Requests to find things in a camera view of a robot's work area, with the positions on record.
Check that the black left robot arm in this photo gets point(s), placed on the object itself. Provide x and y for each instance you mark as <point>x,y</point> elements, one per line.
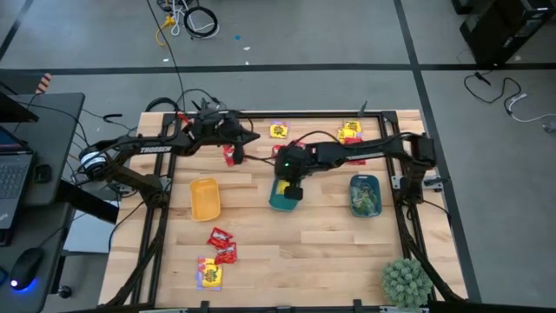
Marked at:
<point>156,149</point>

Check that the green candy bag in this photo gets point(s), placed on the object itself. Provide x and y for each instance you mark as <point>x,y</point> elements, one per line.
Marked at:
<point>372,208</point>
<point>360,192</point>
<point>367,201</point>
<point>372,193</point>
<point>360,208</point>

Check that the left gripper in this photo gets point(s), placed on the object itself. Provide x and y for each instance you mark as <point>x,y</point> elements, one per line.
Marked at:
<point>215,128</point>

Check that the black aluminium rig frame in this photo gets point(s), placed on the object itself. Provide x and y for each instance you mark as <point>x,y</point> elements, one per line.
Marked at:
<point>278,116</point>

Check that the green artificial plant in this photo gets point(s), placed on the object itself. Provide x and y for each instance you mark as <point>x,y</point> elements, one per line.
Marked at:
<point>406,282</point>

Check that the large black cabinet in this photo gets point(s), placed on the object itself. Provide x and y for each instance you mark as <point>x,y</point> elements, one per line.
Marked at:
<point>504,30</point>

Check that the black caster wheel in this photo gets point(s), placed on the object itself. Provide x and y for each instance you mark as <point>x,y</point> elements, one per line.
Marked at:
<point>65,291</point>

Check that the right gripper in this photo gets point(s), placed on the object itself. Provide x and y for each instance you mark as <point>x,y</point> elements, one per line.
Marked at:
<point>291,167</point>

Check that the orange black striped object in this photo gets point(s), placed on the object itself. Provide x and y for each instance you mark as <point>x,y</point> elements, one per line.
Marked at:
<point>44,83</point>

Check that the dark grey desk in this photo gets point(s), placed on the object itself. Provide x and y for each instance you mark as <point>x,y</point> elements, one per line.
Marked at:
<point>56,130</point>

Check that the black desk base bar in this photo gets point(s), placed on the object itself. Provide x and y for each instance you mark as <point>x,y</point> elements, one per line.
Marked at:
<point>87,202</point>

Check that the yellow Sour Patch candy bag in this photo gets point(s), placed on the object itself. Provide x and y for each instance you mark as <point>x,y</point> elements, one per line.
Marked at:
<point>345,135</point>
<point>279,130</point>
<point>206,262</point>
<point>212,276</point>
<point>282,187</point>
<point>352,126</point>

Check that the dark blue plastic bin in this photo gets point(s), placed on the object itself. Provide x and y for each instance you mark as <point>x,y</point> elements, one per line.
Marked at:
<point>365,179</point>

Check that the black computer mouse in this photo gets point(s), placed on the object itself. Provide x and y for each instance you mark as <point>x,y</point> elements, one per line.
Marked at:
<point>26,265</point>

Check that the small grey object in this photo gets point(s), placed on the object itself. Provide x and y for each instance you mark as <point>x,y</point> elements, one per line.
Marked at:
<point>551,127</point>

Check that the small black box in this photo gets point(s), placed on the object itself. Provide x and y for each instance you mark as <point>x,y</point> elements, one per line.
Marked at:
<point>43,174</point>

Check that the black power strip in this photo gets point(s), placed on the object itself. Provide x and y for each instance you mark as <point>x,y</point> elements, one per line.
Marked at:
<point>87,176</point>

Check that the black desk monitor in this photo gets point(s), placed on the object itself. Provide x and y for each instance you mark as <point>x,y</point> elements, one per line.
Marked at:
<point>15,111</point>

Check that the white flat sheet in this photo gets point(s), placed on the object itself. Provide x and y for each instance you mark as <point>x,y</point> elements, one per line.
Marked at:
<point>87,237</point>

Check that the teal green plastic bin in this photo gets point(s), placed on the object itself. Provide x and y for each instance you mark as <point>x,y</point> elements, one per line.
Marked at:
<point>276,202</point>

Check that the yellow plastic bin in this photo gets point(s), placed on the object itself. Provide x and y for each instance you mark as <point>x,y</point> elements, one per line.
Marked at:
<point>205,200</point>

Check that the grey laptop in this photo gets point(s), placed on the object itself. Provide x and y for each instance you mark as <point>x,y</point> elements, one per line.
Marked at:
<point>13,182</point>

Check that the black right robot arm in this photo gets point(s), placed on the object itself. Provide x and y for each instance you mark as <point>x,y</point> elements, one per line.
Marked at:
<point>360,151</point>

